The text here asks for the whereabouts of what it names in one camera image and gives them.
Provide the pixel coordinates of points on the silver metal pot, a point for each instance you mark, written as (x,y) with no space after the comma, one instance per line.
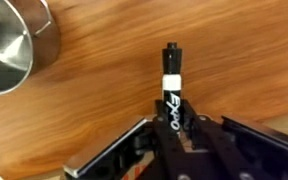
(29,41)

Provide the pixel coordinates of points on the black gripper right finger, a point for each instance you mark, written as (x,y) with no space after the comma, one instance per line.
(256,136)

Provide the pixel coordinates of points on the black and white marker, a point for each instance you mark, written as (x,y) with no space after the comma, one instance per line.
(172,84)

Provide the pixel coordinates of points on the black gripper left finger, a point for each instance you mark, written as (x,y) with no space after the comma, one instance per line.
(113,160)

